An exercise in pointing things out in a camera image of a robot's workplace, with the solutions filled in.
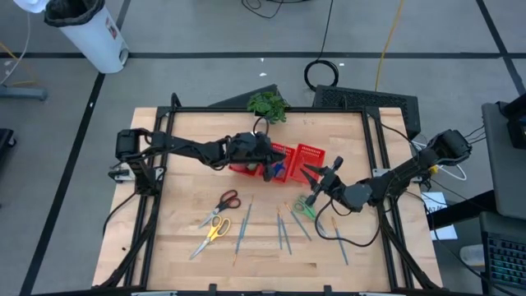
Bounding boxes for black aluminium table frame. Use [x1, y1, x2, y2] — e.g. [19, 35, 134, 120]
[96, 92, 443, 296]

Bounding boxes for black angled panel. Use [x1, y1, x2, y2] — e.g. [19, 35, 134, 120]
[208, 84, 280, 109]

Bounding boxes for dark desk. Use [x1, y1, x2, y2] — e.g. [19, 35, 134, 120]
[478, 211, 526, 296]

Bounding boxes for thin white cable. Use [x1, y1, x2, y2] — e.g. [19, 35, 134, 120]
[0, 11, 33, 86]

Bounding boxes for black chair base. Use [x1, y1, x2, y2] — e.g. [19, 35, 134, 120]
[0, 128, 17, 150]

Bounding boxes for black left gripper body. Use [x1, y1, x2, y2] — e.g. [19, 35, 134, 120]
[228, 131, 275, 183]

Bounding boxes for white computer mouse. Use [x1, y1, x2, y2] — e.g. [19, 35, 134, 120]
[459, 243, 487, 268]

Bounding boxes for black looped floor cable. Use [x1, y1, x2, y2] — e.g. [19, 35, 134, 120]
[240, 0, 291, 20]

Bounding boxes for yellow handled scissors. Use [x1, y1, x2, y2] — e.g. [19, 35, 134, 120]
[188, 214, 232, 261]

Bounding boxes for grey floor bar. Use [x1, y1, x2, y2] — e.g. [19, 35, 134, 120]
[0, 84, 47, 102]

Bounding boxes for blue handled scissors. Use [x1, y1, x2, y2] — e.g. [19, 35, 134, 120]
[271, 161, 288, 180]

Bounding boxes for black red handled scissors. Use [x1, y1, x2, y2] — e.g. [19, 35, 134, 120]
[198, 188, 242, 229]

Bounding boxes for black arm base cable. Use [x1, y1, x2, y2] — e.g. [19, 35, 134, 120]
[101, 191, 139, 238]

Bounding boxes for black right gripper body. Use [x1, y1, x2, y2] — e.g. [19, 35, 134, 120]
[306, 155, 345, 206]

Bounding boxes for black coiled hanging cable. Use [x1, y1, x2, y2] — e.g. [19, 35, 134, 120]
[302, 0, 340, 93]

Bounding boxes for white paper sheet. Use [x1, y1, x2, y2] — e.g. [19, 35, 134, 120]
[419, 192, 459, 242]

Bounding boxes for green potted plant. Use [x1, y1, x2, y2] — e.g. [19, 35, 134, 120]
[246, 90, 291, 124]

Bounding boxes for backlit black keyboard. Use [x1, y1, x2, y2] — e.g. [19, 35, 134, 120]
[487, 233, 526, 289]

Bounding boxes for white trash can black liner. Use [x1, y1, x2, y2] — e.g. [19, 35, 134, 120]
[44, 0, 131, 75]

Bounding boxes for green handled scissors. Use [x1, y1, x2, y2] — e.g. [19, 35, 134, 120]
[292, 194, 329, 238]

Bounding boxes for yellow cable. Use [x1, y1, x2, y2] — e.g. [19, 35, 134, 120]
[373, 0, 406, 92]

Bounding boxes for white plastic object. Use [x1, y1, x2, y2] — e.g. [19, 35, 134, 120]
[12, 0, 51, 14]

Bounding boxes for black monitor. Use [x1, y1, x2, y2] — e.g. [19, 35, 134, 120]
[496, 93, 526, 150]

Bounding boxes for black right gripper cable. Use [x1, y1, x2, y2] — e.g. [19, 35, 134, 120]
[314, 197, 382, 248]

